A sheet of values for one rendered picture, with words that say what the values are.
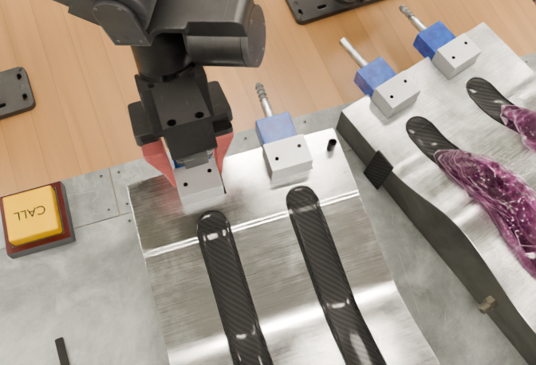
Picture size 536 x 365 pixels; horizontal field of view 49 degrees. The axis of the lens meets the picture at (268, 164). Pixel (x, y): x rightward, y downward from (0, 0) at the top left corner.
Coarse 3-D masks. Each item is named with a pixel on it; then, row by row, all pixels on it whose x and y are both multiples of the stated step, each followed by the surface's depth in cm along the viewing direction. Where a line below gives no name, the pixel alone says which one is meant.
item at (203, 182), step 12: (180, 168) 66; (192, 168) 66; (204, 168) 66; (216, 168) 66; (180, 180) 65; (192, 180) 65; (204, 180) 66; (216, 180) 66; (180, 192) 65; (192, 192) 65; (204, 192) 65; (216, 192) 67
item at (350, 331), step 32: (288, 192) 68; (224, 224) 67; (320, 224) 68; (224, 256) 66; (320, 256) 67; (224, 288) 65; (320, 288) 65; (224, 320) 63; (256, 320) 63; (352, 320) 63; (256, 352) 62; (352, 352) 60
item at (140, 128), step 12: (180, 72) 56; (216, 84) 63; (216, 96) 62; (132, 108) 62; (216, 108) 60; (228, 108) 60; (132, 120) 60; (144, 120) 60; (216, 120) 60; (144, 132) 58
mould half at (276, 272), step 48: (336, 144) 71; (144, 192) 68; (240, 192) 68; (336, 192) 69; (144, 240) 66; (192, 240) 66; (240, 240) 66; (288, 240) 66; (336, 240) 67; (192, 288) 64; (288, 288) 65; (384, 288) 65; (192, 336) 62; (288, 336) 62; (384, 336) 61
